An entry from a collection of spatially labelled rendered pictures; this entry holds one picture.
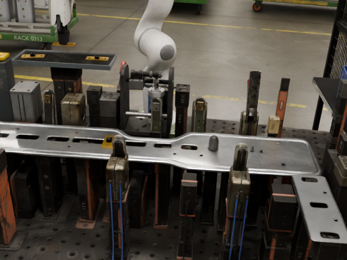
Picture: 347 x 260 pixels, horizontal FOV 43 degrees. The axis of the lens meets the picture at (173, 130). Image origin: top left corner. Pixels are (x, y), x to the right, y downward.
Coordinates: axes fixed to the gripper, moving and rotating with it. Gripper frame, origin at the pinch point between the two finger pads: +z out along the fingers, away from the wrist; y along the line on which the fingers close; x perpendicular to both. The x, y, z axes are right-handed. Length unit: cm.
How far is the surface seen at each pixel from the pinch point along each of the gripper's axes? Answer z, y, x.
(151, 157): 24, 43, 36
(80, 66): 8.3, 7.2, 7.2
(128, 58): 124, -344, -15
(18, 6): 74, -373, -150
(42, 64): 8.4, 6.5, -6.8
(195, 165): 24, 47, 50
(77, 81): 16.3, 2.1, 4.7
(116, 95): 16.7, 13.0, 21.0
